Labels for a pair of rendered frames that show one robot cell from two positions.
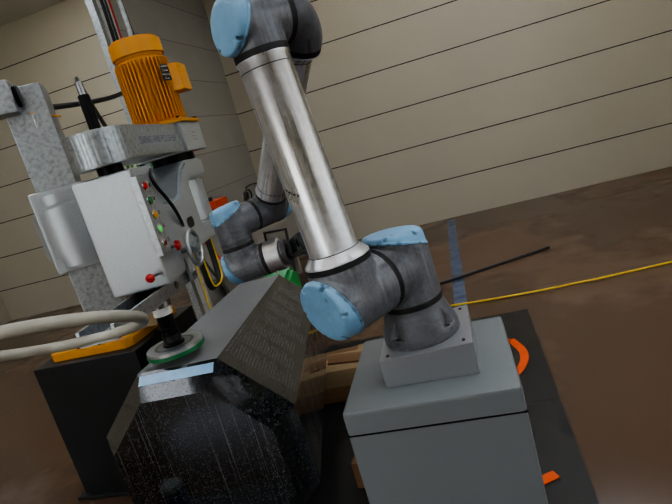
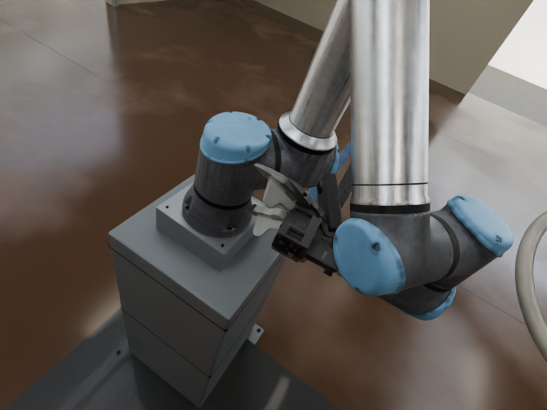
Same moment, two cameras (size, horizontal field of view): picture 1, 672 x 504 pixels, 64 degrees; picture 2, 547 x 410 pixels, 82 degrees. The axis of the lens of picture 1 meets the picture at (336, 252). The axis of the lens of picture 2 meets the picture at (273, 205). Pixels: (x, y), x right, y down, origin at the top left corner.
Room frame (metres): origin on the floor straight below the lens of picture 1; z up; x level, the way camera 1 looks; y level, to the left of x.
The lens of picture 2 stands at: (1.85, 0.01, 1.56)
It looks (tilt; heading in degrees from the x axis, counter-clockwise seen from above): 43 degrees down; 183
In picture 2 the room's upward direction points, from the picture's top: 20 degrees clockwise
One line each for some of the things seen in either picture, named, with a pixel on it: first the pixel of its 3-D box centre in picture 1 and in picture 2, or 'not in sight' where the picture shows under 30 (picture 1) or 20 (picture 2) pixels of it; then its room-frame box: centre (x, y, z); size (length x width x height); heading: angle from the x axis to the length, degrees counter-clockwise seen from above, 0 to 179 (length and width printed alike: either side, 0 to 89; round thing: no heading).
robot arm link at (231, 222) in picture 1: (233, 225); (450, 243); (1.49, 0.25, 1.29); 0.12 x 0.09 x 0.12; 128
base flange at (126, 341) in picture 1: (116, 331); not in sight; (2.81, 1.24, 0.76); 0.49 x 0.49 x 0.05; 75
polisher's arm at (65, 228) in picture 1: (108, 219); not in sight; (2.75, 1.05, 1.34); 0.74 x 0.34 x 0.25; 74
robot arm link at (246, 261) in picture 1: (247, 263); (404, 280); (1.49, 0.25, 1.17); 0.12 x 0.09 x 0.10; 83
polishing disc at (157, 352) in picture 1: (174, 344); not in sight; (1.98, 0.69, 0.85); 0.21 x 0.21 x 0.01
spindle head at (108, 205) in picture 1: (142, 229); not in sight; (2.06, 0.68, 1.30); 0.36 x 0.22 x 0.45; 174
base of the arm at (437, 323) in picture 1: (416, 314); (220, 198); (1.27, -0.15, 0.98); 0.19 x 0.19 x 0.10
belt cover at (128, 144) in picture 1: (143, 149); not in sight; (2.33, 0.65, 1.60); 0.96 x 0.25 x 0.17; 174
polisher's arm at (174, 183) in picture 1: (174, 218); not in sight; (2.37, 0.63, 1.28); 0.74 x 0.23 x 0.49; 174
